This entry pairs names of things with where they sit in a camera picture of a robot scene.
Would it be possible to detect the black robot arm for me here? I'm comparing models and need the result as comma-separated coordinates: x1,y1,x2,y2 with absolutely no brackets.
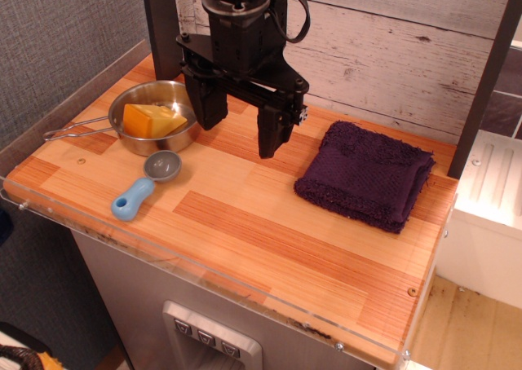
176,0,311,159

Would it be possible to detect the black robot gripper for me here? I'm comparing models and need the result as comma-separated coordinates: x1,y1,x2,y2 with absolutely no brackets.
176,2,309,159

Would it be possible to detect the blue grey measuring scoop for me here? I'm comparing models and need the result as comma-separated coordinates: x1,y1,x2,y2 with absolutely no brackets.
111,150,182,222

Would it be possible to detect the yellow cheese wedge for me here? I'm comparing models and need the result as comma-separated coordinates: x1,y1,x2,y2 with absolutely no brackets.
122,104,188,139

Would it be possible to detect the small steel saucepan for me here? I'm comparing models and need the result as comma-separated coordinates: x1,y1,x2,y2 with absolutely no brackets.
43,81,201,156

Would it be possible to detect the dark vertical post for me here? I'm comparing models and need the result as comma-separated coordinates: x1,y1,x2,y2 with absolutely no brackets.
144,0,183,80
447,0,521,179

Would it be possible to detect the white ridged box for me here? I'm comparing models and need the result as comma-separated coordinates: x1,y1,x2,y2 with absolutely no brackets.
436,130,521,307

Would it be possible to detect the grey metal side rail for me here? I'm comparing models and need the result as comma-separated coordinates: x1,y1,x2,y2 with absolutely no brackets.
1,40,150,175

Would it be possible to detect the dark right vertical post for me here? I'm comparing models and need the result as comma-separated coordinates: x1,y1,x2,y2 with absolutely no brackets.
447,0,521,179

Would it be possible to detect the folded purple cloth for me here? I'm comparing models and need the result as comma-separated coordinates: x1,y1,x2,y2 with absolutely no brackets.
294,121,435,234

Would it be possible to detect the silver toy dispenser panel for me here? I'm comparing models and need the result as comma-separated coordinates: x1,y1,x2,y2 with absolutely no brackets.
162,301,263,369

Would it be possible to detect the clear acrylic edge guard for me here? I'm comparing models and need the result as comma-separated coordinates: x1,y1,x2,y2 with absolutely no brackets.
4,170,421,368

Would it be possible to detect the dark left vertical post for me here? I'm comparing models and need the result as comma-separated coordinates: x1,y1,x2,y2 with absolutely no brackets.
144,0,183,80

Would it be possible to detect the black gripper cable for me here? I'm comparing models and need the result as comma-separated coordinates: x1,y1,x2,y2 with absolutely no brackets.
267,0,312,44

